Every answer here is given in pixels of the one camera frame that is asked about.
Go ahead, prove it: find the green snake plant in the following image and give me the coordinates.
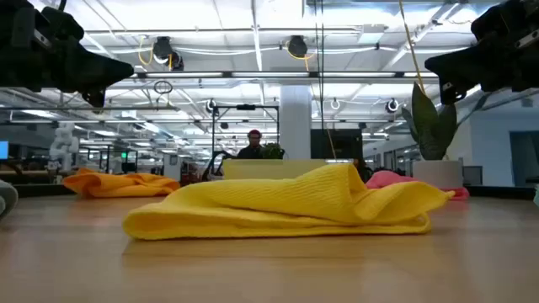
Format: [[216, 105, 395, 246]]
[[400, 82, 458, 162]]

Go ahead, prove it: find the grey microfiber towel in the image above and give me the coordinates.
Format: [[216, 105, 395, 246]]
[[0, 179, 19, 221]]

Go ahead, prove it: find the yellow translucent plastic bin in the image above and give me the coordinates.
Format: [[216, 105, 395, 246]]
[[221, 158, 355, 183]]

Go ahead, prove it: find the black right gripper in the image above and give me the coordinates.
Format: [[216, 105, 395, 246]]
[[424, 0, 539, 106]]

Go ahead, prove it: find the white building column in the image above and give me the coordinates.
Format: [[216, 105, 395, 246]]
[[279, 82, 313, 161]]

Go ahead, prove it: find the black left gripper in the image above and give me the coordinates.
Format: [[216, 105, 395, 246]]
[[0, 0, 136, 108]]

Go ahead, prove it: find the white plant pot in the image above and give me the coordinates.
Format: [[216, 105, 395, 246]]
[[412, 159, 465, 189]]

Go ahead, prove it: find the orange microfiber towel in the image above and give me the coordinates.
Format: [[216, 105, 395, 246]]
[[62, 167, 182, 199]]

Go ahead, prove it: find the person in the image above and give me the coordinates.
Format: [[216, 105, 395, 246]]
[[236, 129, 267, 161]]

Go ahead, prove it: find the yellow hanging cable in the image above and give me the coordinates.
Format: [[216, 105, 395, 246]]
[[397, 0, 427, 94]]

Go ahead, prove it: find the small green bush plant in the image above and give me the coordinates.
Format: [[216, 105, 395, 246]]
[[261, 142, 286, 161]]

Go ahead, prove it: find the yellow microfiber towel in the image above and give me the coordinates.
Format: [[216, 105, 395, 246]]
[[121, 162, 456, 242]]

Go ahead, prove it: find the pink microfiber towel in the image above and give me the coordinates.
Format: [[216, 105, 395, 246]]
[[365, 169, 471, 202]]

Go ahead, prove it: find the overhead LED light bar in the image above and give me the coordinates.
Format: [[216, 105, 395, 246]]
[[133, 70, 440, 82]]

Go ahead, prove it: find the white robot figure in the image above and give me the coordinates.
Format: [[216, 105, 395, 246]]
[[47, 122, 81, 174]]

